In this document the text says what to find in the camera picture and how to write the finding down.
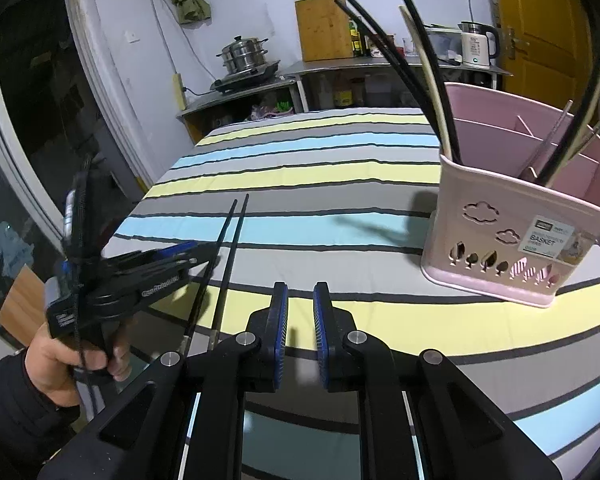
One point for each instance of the white wall socket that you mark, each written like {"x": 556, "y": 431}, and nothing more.
{"x": 132, "y": 36}

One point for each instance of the person's left hand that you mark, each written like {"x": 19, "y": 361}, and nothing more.
{"x": 50, "y": 365}

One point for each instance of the white electric kettle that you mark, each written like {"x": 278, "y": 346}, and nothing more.
{"x": 475, "y": 47}

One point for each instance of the person's left forearm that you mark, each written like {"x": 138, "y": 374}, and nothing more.
{"x": 10, "y": 410}

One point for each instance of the yellow door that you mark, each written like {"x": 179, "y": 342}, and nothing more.
{"x": 540, "y": 10}

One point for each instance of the striped tablecloth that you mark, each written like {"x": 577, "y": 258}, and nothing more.
{"x": 330, "y": 180}

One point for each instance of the large oil bottle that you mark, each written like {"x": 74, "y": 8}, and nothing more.
{"x": 343, "y": 92}

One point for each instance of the red lid jar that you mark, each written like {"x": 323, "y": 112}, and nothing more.
{"x": 382, "y": 47}

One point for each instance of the wooden cutting board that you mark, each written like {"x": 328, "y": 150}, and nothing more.
{"x": 325, "y": 30}

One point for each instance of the stainless steel steamer pot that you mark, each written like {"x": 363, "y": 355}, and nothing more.
{"x": 245, "y": 57}

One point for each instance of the black induction cooker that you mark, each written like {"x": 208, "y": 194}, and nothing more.
{"x": 245, "y": 81}

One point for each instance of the metal shelf table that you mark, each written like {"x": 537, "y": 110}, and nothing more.
{"x": 330, "y": 66}

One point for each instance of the grey plastic container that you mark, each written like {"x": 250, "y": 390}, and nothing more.
{"x": 442, "y": 42}

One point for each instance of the pink plastic utensil holder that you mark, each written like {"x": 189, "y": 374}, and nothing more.
{"x": 480, "y": 240}

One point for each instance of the yellow power strip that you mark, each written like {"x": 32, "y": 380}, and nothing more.
{"x": 179, "y": 91}

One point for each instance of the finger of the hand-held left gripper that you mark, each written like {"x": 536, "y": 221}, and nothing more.
{"x": 175, "y": 251}
{"x": 202, "y": 262}

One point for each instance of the dark oil bottle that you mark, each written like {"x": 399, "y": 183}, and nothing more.
{"x": 355, "y": 40}
{"x": 366, "y": 42}

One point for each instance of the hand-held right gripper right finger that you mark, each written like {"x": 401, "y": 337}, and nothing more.
{"x": 321, "y": 335}

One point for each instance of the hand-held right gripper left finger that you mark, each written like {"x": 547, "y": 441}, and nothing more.
{"x": 280, "y": 340}

